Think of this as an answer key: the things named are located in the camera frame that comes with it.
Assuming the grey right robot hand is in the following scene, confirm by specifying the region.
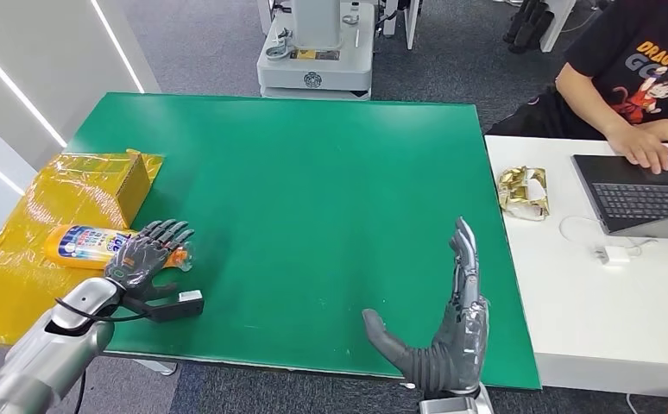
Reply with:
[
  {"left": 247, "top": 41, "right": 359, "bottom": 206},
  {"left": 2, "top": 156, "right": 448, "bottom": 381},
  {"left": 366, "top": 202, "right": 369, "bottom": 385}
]
[{"left": 361, "top": 216, "right": 490, "bottom": 395}]

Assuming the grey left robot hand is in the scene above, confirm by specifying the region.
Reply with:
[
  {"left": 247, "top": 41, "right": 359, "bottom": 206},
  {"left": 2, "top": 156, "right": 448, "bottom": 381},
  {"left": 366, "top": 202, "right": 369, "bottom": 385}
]
[{"left": 104, "top": 219, "right": 196, "bottom": 303}]

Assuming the orange detergent bottle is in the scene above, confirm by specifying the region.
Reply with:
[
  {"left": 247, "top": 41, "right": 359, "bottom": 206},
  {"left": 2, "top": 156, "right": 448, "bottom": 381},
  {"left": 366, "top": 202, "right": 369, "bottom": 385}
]
[{"left": 43, "top": 224, "right": 193, "bottom": 272}]

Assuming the yellow taped cardboard box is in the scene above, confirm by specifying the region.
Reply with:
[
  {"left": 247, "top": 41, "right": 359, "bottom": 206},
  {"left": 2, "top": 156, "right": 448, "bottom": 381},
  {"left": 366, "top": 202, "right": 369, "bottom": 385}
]
[{"left": 0, "top": 149, "right": 165, "bottom": 347}]

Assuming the crumpled gold wrapper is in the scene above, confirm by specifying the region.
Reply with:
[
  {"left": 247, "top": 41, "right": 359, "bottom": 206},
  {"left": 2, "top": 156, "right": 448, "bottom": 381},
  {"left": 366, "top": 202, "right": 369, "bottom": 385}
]
[{"left": 496, "top": 166, "right": 551, "bottom": 222}]

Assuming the white power adapter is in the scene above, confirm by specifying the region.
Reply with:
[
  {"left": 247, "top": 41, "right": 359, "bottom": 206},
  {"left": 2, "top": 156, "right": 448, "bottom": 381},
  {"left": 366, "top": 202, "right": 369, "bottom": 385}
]
[{"left": 592, "top": 244, "right": 631, "bottom": 267}]

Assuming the dark grey laptop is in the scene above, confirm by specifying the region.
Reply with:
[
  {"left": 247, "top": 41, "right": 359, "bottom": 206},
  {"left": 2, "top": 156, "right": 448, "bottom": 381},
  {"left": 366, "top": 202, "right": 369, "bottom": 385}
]
[{"left": 570, "top": 154, "right": 668, "bottom": 242}]

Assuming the person's hand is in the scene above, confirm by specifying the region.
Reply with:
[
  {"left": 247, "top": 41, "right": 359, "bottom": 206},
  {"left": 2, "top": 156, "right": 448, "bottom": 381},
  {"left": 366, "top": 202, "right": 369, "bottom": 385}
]
[{"left": 605, "top": 122, "right": 668, "bottom": 175}]

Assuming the person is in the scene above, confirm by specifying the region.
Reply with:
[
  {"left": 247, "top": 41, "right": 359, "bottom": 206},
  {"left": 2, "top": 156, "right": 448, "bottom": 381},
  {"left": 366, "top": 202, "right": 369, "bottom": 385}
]
[{"left": 487, "top": 0, "right": 668, "bottom": 175}]

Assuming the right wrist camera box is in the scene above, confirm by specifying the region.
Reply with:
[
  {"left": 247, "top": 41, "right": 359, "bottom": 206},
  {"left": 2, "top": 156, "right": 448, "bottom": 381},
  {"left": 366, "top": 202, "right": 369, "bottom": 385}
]
[{"left": 418, "top": 384, "right": 495, "bottom": 414}]

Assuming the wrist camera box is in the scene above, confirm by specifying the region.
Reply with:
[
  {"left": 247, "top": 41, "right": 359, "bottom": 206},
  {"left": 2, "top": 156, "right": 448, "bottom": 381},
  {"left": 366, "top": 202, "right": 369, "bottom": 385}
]
[
  {"left": 418, "top": 384, "right": 495, "bottom": 414},
  {"left": 122, "top": 289, "right": 205, "bottom": 324}
]

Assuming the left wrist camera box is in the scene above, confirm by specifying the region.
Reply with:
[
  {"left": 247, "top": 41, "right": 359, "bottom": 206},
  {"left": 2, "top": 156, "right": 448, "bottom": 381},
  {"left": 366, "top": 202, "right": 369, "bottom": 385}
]
[{"left": 122, "top": 289, "right": 205, "bottom": 324}]

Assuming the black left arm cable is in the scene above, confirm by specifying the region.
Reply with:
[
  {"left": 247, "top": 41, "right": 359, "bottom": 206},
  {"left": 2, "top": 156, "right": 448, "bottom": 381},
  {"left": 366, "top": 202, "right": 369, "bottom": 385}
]
[{"left": 54, "top": 297, "right": 152, "bottom": 324}]

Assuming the thin white cable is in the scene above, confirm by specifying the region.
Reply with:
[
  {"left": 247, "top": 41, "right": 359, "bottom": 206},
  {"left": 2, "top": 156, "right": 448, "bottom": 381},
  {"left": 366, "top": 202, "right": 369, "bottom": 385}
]
[{"left": 558, "top": 214, "right": 660, "bottom": 258}]

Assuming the white furniture post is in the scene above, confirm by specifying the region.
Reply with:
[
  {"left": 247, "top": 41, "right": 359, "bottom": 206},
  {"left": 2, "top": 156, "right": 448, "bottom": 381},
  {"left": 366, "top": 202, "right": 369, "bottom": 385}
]
[{"left": 539, "top": 0, "right": 577, "bottom": 53}]

